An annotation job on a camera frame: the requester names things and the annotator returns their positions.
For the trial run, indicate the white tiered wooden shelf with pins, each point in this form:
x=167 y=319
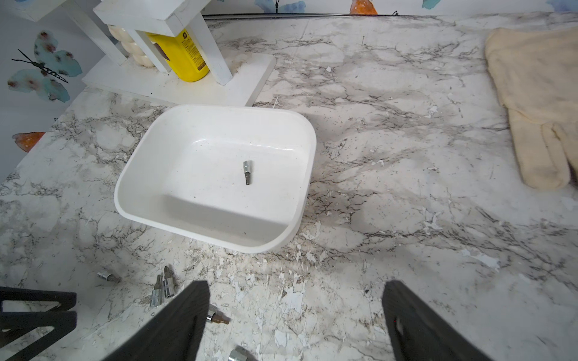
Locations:
x=234 y=79

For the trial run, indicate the beige jar under shelf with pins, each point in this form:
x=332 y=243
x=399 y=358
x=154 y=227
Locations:
x=130 y=46

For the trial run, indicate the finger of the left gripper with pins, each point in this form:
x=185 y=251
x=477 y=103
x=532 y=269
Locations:
x=62 y=319

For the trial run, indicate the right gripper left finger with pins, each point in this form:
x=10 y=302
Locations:
x=175 y=332

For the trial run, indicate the beige work glove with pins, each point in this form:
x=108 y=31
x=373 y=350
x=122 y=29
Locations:
x=535 y=75

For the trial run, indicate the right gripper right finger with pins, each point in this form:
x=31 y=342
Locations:
x=417 y=332

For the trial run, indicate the white plastic storage box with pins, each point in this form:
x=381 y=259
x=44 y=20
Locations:
x=186 y=176

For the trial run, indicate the yellow bottle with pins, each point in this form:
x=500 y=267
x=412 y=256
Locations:
x=182 y=55

